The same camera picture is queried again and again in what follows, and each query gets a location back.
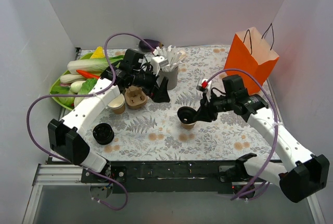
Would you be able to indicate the green lettuce leaf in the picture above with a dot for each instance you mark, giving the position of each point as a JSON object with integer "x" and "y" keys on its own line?
{"x": 86, "y": 87}

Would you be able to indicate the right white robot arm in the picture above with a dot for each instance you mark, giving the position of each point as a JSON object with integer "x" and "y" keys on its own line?
{"x": 301, "y": 172}

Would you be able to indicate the purple eggplant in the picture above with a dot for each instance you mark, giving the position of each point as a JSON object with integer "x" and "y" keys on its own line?
{"x": 148, "y": 45}

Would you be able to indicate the grey straw holder cup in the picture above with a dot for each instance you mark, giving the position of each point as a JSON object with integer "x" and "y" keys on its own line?
{"x": 172, "y": 78}

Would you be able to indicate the brown paper coffee cup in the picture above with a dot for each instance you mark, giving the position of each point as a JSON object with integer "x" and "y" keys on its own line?
{"x": 188, "y": 126}

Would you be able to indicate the napa cabbage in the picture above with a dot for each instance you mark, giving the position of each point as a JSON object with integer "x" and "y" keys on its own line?
{"x": 96, "y": 65}

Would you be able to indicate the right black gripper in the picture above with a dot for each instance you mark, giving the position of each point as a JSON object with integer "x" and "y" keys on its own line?
{"x": 206, "y": 110}

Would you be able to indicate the red chili pepper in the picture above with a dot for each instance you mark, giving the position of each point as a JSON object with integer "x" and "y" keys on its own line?
{"x": 87, "y": 74}

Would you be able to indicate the floral table mat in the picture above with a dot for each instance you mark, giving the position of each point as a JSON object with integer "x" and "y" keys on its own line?
{"x": 154, "y": 131}

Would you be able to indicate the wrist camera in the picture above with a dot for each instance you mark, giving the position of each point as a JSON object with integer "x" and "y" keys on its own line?
{"x": 157, "y": 63}
{"x": 204, "y": 86}

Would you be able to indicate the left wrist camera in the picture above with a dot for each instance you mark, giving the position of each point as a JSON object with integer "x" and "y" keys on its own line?
{"x": 157, "y": 63}

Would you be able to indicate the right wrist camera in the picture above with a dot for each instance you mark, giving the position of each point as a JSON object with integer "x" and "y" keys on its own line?
{"x": 204, "y": 86}

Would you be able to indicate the cardboard cup carrier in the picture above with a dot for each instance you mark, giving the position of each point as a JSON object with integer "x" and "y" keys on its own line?
{"x": 135, "y": 97}

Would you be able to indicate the stack of paper cups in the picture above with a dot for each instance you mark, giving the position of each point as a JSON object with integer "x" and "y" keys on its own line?
{"x": 117, "y": 105}

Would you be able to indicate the aluminium frame rail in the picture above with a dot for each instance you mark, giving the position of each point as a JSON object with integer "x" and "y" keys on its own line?
{"x": 62, "y": 174}

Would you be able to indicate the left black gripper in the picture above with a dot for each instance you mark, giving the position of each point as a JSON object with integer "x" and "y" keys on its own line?
{"x": 156, "y": 87}

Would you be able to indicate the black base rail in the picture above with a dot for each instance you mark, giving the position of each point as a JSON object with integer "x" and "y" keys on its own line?
{"x": 219, "y": 176}

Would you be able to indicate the yellow corn cob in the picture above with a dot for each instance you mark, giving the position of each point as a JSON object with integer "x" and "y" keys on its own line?
{"x": 98, "y": 53}

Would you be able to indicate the orange paper bag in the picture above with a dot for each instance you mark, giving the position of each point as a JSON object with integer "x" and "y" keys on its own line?
{"x": 252, "y": 52}

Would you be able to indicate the white radish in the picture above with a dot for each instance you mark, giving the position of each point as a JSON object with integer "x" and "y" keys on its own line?
{"x": 70, "y": 78}

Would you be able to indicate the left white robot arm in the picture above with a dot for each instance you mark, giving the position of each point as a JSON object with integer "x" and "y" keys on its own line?
{"x": 66, "y": 136}

